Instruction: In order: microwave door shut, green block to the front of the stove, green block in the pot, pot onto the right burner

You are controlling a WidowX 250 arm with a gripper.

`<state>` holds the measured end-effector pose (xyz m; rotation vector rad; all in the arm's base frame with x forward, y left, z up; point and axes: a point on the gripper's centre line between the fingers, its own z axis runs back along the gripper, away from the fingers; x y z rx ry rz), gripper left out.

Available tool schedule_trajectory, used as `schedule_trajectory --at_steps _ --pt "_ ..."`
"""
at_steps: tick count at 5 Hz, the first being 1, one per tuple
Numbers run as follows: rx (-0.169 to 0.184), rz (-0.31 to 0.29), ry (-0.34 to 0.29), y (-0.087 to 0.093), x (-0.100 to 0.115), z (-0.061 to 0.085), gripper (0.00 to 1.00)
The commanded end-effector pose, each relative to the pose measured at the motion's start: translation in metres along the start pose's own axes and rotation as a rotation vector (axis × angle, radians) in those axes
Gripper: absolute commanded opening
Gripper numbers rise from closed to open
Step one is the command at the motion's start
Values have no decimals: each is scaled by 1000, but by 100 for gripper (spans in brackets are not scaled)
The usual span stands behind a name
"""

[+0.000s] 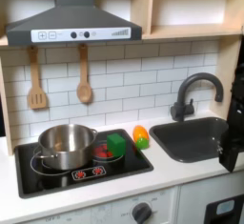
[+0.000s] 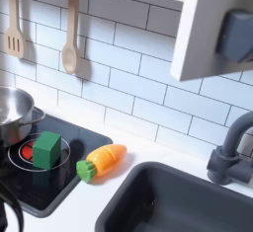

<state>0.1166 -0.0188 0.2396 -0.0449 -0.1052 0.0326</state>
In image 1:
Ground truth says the black appliance panel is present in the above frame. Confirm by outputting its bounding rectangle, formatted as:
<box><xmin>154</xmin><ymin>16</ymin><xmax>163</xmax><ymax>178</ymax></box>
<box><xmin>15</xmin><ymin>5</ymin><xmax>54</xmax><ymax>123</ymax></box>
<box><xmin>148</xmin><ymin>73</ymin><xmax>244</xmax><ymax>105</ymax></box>
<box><xmin>203</xmin><ymin>193</ymin><xmax>244</xmax><ymax>224</ymax></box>

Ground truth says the steel pot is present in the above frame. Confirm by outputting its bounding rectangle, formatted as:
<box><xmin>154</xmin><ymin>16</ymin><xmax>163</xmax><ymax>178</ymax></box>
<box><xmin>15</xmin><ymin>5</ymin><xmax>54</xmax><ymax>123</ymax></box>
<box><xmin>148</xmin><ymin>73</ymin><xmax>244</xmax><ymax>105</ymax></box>
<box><xmin>34</xmin><ymin>123</ymin><xmax>99</xmax><ymax>171</ymax></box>

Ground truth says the white oven front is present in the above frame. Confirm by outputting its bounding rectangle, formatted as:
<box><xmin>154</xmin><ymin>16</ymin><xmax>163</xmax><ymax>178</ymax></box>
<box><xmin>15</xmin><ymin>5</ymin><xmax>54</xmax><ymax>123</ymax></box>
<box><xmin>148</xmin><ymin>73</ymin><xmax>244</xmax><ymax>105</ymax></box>
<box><xmin>18</xmin><ymin>186</ymin><xmax>179</xmax><ymax>224</ymax></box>

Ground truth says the wooden slotted spatula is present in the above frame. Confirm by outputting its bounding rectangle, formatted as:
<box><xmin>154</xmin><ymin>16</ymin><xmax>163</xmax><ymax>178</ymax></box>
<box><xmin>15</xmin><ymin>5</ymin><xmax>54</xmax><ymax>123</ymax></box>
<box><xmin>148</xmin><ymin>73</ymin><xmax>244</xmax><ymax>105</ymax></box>
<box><xmin>27</xmin><ymin>46</ymin><xmax>49</xmax><ymax>111</ymax></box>

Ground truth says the dark grey tap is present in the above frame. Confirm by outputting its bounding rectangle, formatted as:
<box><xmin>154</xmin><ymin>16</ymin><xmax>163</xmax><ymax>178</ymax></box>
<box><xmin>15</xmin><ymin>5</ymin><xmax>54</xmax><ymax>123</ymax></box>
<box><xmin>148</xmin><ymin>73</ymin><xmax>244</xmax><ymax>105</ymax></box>
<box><xmin>170</xmin><ymin>72</ymin><xmax>225</xmax><ymax>122</ymax></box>

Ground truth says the wooden spoon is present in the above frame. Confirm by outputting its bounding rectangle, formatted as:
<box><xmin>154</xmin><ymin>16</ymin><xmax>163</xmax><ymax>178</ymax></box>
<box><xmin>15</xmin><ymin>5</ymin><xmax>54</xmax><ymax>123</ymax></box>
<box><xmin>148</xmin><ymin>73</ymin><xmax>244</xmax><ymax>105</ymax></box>
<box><xmin>76</xmin><ymin>44</ymin><xmax>93</xmax><ymax>104</ymax></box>

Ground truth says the green block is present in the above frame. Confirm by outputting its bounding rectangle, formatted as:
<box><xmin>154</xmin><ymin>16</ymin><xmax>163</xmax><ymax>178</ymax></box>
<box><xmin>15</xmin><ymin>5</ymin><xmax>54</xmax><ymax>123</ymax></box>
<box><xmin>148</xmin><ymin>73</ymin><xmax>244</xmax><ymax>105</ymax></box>
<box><xmin>106</xmin><ymin>132</ymin><xmax>127</xmax><ymax>158</ymax></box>

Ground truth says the orange toy carrot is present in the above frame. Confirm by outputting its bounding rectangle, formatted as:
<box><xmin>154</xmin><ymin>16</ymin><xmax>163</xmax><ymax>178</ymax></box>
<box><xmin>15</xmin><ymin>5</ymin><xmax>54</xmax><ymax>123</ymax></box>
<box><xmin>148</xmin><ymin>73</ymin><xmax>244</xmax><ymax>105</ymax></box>
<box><xmin>132</xmin><ymin>125</ymin><xmax>151</xmax><ymax>151</ymax></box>

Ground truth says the dark grey oven knob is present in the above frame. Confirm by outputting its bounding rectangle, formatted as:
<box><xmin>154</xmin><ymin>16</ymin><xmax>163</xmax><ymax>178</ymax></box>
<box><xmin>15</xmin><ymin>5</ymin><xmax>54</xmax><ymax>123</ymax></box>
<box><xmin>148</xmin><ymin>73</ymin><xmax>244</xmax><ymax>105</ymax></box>
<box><xmin>132</xmin><ymin>202</ymin><xmax>153</xmax><ymax>224</ymax></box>

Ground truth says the grey range hood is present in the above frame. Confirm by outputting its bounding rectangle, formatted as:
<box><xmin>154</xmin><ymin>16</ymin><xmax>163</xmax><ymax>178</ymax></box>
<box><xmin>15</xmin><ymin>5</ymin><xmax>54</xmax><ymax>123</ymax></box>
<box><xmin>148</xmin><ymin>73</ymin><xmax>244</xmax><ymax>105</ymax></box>
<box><xmin>5</xmin><ymin>0</ymin><xmax>143</xmax><ymax>47</ymax></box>

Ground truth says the black toy stove top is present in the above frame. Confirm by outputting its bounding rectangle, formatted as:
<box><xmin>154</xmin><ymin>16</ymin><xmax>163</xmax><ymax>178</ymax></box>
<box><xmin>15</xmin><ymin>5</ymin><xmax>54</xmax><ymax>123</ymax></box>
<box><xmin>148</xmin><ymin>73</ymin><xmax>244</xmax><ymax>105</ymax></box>
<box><xmin>13</xmin><ymin>128</ymin><xmax>154</xmax><ymax>199</ymax></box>

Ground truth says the dark grey sink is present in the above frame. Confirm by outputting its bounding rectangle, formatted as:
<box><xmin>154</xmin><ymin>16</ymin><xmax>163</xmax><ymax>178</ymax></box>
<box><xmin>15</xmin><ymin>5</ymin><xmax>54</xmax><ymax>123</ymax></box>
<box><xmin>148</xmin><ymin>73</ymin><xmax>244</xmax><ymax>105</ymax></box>
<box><xmin>149</xmin><ymin>116</ymin><xmax>230</xmax><ymax>164</ymax></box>

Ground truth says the white cabinet door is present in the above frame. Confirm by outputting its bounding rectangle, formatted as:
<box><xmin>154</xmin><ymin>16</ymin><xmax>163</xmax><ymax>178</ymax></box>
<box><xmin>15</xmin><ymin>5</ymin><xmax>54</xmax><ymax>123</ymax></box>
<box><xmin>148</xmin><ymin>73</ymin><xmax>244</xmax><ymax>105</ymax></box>
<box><xmin>175</xmin><ymin>170</ymin><xmax>244</xmax><ymax>224</ymax></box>

